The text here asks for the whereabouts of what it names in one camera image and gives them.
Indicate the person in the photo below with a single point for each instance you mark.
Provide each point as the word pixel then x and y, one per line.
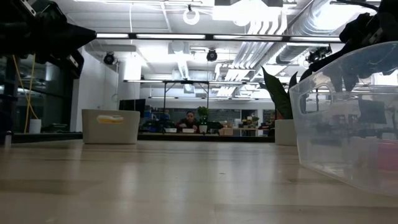
pixel 188 122

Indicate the long black ceiling light rail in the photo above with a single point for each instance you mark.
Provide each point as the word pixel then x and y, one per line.
pixel 210 37

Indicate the large dark green leafy plant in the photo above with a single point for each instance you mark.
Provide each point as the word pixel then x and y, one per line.
pixel 278 96

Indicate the black metal frame stand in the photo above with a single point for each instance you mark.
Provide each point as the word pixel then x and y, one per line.
pixel 186 82

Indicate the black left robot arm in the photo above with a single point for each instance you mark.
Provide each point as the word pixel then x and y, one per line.
pixel 37 28

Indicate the white tray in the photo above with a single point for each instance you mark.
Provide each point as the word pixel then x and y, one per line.
pixel 188 130
pixel 170 130

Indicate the small white cup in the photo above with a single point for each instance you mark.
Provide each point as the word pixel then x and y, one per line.
pixel 35 127

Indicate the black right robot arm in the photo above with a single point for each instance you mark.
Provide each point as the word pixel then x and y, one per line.
pixel 363 28

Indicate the small green plant white pot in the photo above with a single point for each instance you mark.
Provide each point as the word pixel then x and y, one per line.
pixel 203 113

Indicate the cardboard box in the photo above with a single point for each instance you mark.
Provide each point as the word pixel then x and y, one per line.
pixel 226 131

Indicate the black ceiling spotlight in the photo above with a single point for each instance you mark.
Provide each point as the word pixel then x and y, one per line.
pixel 211 55
pixel 109 58

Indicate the large white plant pot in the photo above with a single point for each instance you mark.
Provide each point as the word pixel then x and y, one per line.
pixel 284 132

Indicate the small grey cylinder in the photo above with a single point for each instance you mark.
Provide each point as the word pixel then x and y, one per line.
pixel 8 139

